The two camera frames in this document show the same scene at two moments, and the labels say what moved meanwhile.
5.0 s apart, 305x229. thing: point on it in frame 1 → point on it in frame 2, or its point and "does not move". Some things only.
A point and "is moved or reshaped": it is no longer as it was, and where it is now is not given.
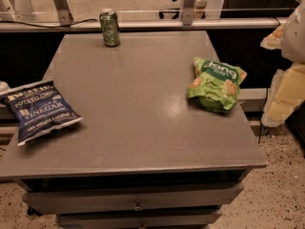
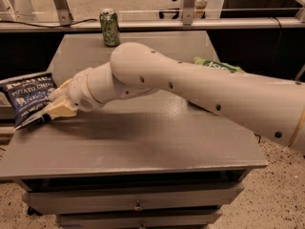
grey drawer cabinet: [144, 154] does not move
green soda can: [111, 30] does not move
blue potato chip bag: [38, 108] is moved or reshaped
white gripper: [294, 38] → [78, 91]
